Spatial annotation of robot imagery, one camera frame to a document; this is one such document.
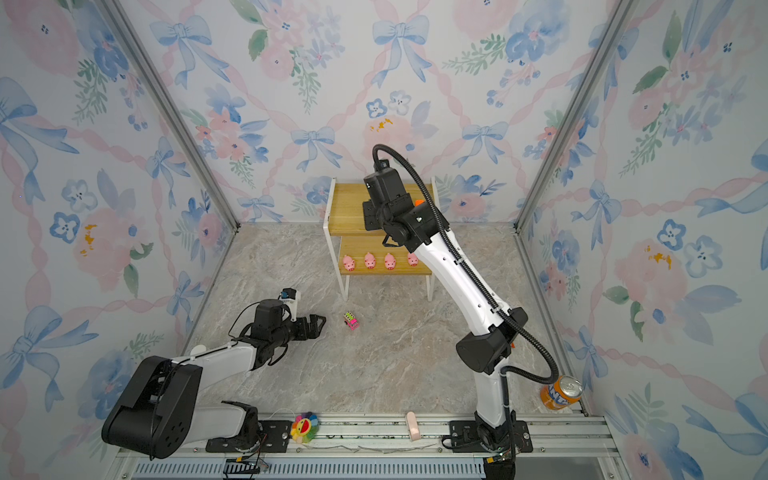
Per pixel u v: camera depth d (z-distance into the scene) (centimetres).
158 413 42
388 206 52
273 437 75
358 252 88
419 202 47
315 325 83
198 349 80
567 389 72
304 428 75
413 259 87
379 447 73
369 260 87
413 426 73
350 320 92
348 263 86
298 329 82
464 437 73
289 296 82
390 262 86
